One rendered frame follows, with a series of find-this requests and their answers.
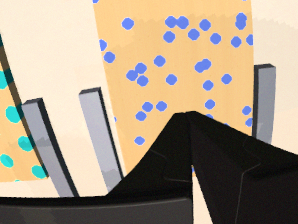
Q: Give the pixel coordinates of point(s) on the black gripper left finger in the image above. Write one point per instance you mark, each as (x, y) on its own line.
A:
(159, 190)

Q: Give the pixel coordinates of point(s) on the peach strip with turquoise dots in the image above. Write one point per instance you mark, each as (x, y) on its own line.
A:
(20, 159)

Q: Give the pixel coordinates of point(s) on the orange strip with blue dots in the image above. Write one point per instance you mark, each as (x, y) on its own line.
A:
(167, 56)

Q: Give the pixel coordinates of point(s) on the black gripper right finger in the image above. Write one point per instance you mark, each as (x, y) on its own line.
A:
(243, 180)

